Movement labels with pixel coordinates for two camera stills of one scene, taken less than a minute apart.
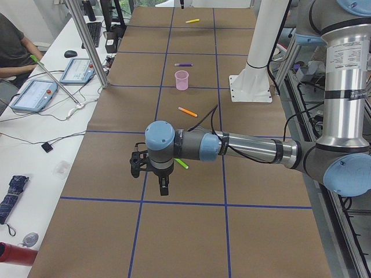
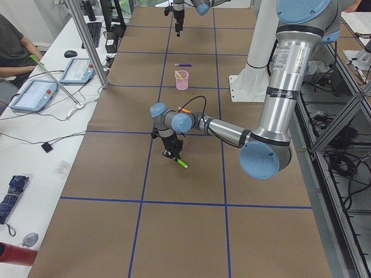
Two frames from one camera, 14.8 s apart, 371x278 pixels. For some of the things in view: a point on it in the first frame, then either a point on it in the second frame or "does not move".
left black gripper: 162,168 → 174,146
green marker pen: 184,164 does not move
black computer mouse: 70,54 does not move
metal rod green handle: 38,62 does not move
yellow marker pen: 191,21 → 178,74
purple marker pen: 184,65 does not move
